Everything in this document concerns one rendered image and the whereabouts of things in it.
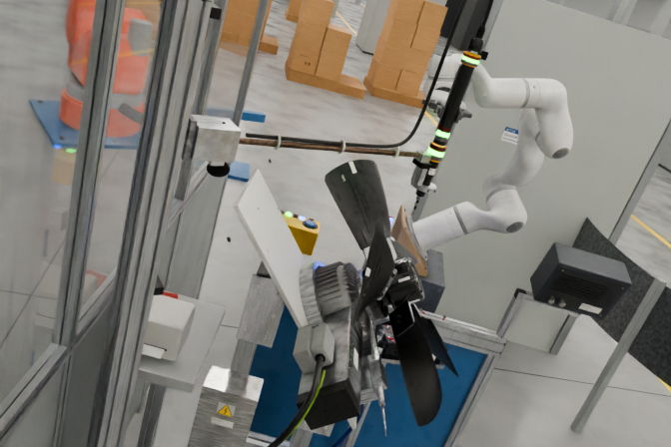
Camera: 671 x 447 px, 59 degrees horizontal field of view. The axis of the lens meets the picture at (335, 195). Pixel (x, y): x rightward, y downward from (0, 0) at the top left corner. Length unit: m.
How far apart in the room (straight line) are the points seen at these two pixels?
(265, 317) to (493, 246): 2.35
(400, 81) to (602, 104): 6.49
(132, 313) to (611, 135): 2.90
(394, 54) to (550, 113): 7.80
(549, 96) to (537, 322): 2.37
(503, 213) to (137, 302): 1.38
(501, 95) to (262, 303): 0.91
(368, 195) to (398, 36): 8.09
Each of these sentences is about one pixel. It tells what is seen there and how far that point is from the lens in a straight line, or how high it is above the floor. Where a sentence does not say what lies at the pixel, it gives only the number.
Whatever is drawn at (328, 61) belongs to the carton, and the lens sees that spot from 9.10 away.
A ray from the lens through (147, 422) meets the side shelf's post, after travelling 1.98.
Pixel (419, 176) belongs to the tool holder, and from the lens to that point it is 1.56.
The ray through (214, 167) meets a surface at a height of 1.47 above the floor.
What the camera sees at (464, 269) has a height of 0.40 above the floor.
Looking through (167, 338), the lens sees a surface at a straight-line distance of 1.63.
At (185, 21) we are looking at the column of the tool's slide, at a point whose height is 1.76.
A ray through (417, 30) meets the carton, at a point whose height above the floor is 1.15.
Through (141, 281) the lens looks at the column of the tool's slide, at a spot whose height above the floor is 1.22.
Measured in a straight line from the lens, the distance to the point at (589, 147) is 3.64.
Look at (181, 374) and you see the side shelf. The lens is 1.65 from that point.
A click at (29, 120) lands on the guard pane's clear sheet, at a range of 1.00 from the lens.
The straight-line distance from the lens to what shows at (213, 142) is 1.20.
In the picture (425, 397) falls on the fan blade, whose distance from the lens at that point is 1.52.
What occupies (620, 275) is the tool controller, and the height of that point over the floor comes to 1.23.
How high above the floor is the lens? 1.95
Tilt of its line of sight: 22 degrees down
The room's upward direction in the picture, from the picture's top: 17 degrees clockwise
